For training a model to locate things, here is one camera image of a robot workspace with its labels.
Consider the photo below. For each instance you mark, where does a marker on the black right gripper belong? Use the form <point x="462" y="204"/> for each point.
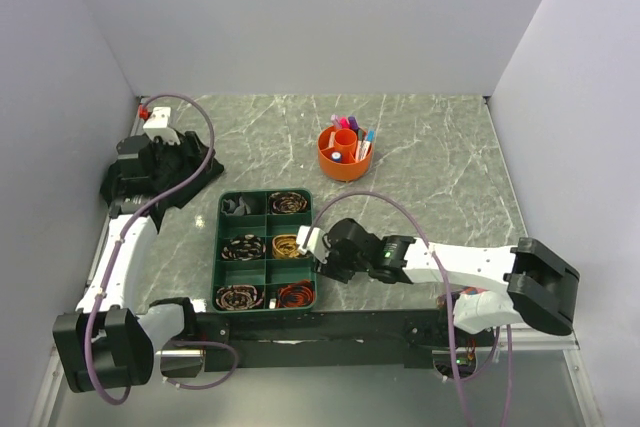
<point x="329" y="270"/>

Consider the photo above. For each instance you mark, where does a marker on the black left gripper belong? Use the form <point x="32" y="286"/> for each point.
<point x="190" y="161"/>

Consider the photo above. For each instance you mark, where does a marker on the orange round pen holder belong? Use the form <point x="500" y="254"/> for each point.
<point x="344" y="141"/>

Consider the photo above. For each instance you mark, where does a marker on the white blue marker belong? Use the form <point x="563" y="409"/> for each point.
<point x="366" y="144"/>

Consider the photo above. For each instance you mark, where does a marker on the purple black highlighter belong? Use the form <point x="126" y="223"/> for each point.
<point x="353" y="125"/>

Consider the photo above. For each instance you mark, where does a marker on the lilac highlighter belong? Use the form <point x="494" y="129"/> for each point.
<point x="335" y="121"/>

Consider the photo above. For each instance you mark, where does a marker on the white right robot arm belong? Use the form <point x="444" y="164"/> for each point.
<point x="525" y="283"/>

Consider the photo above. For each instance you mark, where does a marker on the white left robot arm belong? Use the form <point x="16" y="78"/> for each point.
<point x="103" y="344"/>

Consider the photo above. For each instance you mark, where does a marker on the black cloth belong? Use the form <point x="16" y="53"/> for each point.
<point x="129" y="205"/>

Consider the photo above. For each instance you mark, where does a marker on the orange black rolled band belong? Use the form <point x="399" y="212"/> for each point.
<point x="296" y="295"/>

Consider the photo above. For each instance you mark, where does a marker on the yellow rolled band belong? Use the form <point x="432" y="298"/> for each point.
<point x="285" y="247"/>

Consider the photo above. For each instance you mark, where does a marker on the brown patterned rolled band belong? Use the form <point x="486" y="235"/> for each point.
<point x="287" y="202"/>

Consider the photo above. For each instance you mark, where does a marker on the grey folded cloth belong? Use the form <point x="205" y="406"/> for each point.
<point x="241" y="205"/>

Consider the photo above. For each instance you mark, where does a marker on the green compartment tray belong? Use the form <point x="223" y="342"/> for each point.
<point x="257" y="267"/>

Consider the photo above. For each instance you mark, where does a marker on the pink patterned rolled band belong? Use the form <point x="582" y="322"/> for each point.
<point x="240" y="297"/>

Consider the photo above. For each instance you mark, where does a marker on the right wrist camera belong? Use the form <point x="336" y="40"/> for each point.
<point x="312" y="241"/>

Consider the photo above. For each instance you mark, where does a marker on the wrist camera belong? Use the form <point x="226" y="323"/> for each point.
<point x="158" y="125"/>
<point x="312" y="241"/>

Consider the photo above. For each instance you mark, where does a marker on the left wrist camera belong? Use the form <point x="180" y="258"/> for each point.
<point x="158" y="125"/>

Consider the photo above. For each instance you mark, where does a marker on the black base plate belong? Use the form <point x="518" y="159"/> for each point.
<point x="272" y="354"/>

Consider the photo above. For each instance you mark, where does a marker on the aluminium rail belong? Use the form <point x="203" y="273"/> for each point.
<point x="166" y="322"/>

